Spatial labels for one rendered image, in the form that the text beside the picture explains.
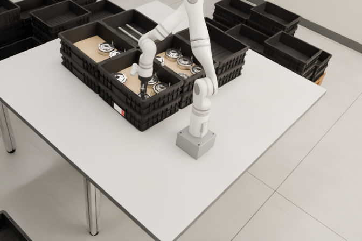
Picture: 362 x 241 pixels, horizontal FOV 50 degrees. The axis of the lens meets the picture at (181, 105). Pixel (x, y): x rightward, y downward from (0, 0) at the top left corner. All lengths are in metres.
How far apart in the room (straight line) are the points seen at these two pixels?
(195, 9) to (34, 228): 1.64
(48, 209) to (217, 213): 1.11
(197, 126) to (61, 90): 0.89
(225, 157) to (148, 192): 0.47
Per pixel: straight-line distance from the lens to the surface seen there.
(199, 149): 1.99
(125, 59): 2.33
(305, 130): 3.53
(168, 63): 2.45
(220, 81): 2.49
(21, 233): 1.96
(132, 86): 2.24
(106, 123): 2.20
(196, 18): 1.87
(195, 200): 1.90
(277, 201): 2.92
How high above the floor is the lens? 2.23
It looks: 41 degrees down
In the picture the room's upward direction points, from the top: 9 degrees clockwise
